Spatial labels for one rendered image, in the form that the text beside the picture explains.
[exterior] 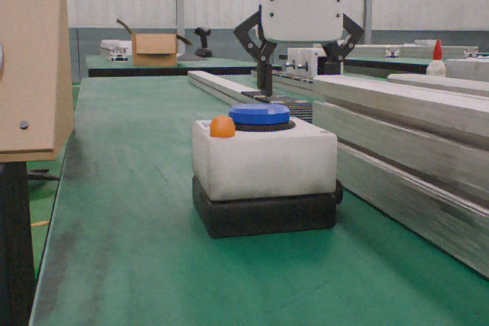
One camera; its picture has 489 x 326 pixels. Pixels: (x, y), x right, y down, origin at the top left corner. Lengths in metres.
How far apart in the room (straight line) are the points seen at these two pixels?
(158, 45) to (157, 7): 8.95
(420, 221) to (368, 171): 0.07
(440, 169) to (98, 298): 0.19
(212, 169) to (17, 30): 0.40
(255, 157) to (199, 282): 0.09
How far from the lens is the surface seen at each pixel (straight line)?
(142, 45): 2.66
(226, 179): 0.32
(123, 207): 0.40
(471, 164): 0.29
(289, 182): 0.33
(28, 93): 0.61
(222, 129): 0.32
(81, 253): 0.32
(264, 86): 0.67
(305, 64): 1.54
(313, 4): 0.67
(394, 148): 0.36
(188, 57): 3.45
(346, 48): 0.71
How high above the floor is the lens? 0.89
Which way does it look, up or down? 10 degrees down
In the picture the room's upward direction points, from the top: straight up
